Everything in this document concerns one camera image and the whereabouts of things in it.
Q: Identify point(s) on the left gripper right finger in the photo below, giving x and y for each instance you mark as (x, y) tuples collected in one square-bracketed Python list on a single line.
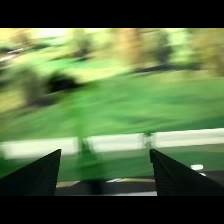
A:
[(173, 178)]

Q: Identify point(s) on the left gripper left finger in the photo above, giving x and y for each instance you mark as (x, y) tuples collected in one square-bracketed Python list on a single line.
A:
[(40, 176)]

